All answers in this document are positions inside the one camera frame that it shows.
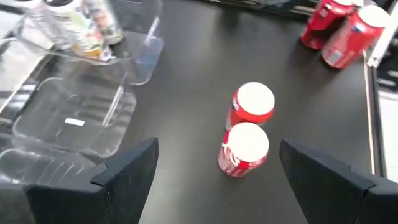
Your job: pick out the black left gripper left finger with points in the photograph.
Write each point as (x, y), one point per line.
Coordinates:
(124, 193)

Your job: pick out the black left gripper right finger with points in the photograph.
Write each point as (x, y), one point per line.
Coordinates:
(326, 193)

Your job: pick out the red Coca-Cola can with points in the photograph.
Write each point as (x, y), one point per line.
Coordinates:
(245, 146)
(323, 25)

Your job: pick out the red Fanta strawberry can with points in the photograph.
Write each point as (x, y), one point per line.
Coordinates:
(252, 99)
(351, 40)

